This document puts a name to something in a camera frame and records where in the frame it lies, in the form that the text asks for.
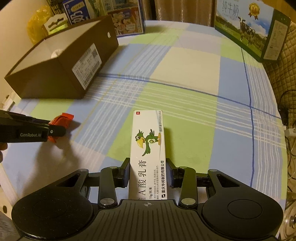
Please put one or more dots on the white bird ointment box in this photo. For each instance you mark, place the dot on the white bird ointment box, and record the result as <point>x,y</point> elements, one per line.
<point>148,176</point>

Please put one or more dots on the white power strip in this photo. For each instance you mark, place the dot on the white power strip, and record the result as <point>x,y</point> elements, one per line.
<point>290,132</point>

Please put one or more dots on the brown cardboard storage box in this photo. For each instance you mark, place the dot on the brown cardboard storage box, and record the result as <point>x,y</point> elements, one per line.
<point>87,46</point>

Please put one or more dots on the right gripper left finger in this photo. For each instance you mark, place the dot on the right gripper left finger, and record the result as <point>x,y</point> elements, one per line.
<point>110,179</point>

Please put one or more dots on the white cloth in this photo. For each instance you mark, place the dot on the white cloth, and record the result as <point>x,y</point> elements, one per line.
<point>56,53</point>

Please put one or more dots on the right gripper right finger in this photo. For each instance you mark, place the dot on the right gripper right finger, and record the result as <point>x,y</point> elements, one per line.
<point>185,179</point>

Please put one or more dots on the green cow milk box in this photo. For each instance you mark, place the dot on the green cow milk box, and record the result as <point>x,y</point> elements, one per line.
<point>253,25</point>

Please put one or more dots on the quilted beige cover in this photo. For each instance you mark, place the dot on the quilted beige cover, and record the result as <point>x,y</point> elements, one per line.
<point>281,73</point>

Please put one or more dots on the yellow plastic bag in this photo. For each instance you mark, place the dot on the yellow plastic bag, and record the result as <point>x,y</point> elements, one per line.
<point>35,26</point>

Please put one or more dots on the brown curtain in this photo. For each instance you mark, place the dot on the brown curtain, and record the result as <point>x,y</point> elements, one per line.
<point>200,12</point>

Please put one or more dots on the tissue pack cardboard box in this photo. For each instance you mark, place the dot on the tissue pack cardboard box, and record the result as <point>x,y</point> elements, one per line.
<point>55,24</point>

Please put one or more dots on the steel pot with lid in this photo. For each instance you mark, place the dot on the steel pot with lid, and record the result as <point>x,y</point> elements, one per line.
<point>287,231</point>

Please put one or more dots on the red snack packet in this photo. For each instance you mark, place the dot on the red snack packet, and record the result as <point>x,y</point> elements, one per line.
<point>62,120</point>

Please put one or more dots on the checkered bed sheet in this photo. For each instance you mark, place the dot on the checkered bed sheet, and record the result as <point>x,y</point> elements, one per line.
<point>218,106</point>

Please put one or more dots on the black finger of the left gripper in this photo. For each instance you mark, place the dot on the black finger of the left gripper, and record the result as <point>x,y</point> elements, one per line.
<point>56,131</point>

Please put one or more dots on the person left hand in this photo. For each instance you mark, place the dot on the person left hand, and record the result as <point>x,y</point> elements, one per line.
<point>3,147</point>

